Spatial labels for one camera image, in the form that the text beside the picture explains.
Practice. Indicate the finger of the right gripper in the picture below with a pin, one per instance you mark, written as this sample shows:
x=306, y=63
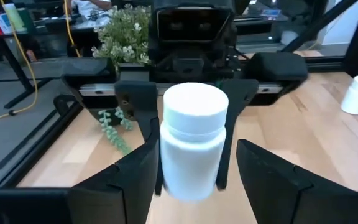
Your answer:
x=138, y=99
x=241, y=91

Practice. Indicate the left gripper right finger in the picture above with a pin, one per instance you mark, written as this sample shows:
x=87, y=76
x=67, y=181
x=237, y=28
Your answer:
x=291, y=199

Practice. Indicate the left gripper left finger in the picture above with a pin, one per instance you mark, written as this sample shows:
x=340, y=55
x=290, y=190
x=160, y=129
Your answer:
x=73, y=205

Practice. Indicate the succulent potted plant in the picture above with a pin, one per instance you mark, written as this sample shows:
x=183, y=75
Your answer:
x=112, y=133

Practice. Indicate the white-flowered potted plant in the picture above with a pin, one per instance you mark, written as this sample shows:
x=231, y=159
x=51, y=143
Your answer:
x=126, y=37

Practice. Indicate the black desk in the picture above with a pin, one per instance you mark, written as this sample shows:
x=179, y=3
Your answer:
x=17, y=70

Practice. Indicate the dark green cup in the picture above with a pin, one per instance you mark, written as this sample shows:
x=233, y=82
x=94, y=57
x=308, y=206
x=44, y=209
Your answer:
x=26, y=20

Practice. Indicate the light green cup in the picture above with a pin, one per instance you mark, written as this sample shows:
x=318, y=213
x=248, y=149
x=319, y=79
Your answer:
x=14, y=17

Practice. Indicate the white blue box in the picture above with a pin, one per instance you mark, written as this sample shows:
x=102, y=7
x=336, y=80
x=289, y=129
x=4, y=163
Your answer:
x=3, y=23

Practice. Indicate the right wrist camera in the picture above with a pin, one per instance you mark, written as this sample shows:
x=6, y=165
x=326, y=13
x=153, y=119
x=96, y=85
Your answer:
x=194, y=25

